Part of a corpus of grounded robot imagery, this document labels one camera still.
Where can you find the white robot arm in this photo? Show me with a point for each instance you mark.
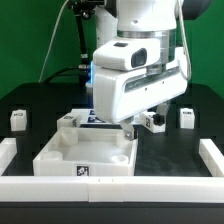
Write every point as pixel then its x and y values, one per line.
pixel 142 67

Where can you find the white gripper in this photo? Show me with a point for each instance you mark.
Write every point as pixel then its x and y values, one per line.
pixel 120 95

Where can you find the white square tabletop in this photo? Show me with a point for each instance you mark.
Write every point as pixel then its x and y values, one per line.
pixel 87 152

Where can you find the white U-shaped fence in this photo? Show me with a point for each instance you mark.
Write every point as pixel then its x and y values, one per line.
pixel 104 189

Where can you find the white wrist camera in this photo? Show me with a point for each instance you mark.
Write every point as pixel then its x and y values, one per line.
pixel 127 54

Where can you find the AprilTag marker sheet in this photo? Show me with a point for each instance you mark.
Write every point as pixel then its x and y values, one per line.
pixel 87 116

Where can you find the black camera stand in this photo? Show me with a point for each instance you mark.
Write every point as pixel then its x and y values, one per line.
pixel 83 10

